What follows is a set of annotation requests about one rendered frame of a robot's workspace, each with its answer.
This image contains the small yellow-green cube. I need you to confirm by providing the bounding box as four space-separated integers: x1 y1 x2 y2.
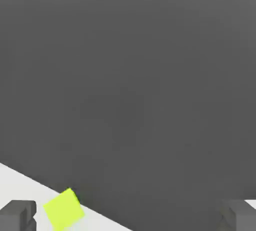
42 187 86 231

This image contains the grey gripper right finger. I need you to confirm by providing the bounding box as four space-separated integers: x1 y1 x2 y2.
219 198 256 231

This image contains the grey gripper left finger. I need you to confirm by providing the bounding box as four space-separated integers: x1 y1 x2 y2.
0 199 38 231

